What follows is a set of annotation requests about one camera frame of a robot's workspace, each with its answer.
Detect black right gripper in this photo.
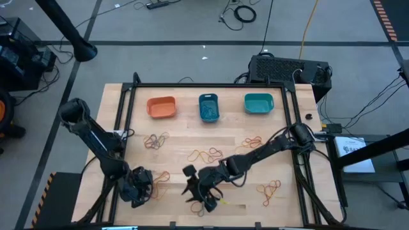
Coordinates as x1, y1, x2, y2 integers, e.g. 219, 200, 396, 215
181, 162, 231, 213

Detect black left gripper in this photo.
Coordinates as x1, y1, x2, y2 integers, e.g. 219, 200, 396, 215
120, 165, 155, 209

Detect teal rubber band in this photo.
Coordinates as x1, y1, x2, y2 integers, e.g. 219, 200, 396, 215
203, 105, 219, 121
201, 101, 218, 118

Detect blue rubber band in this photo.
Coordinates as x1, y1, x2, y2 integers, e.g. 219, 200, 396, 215
201, 102, 217, 119

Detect black mat hazard stripes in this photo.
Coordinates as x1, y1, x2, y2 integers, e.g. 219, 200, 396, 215
372, 0, 409, 42
31, 171, 83, 229

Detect orange plastic basket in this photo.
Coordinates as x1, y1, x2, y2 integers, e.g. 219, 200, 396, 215
146, 95, 178, 119

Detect dark blue plastic basket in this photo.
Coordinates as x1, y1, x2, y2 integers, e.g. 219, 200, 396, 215
198, 93, 220, 123

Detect teal green plastic basket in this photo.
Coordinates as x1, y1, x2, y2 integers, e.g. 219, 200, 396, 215
243, 92, 275, 115

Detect black orange machine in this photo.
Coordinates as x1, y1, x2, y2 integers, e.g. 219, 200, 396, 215
0, 89, 27, 151

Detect black computer case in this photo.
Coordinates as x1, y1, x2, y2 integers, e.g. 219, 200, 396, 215
248, 54, 333, 104

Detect small black hub box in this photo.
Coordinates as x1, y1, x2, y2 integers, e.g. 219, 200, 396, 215
321, 123, 343, 135

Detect white printed booklet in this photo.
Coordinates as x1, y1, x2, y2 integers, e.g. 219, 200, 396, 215
334, 136, 376, 174

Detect black equipment cart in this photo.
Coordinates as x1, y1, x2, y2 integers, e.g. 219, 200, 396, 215
0, 17, 59, 92

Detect black stand pole with base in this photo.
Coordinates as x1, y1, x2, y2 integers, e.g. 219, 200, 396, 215
34, 0, 98, 63

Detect black power strip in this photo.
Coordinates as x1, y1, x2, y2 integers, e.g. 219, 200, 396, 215
145, 0, 170, 10

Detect black stand beam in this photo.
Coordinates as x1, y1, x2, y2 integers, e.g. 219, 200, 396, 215
334, 127, 409, 169

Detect grey side cart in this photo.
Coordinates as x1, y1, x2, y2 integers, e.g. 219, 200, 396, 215
327, 133, 409, 208

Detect loose floor cable tangle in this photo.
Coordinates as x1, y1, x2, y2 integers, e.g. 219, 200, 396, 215
218, 0, 244, 32

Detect black hanging cable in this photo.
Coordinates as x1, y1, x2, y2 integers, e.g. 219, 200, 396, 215
258, 0, 275, 54

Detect coiled black cable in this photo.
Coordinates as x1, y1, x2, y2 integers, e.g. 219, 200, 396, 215
233, 4, 258, 24

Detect yellow hanging cable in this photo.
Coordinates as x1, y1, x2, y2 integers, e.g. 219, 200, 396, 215
298, 0, 320, 60

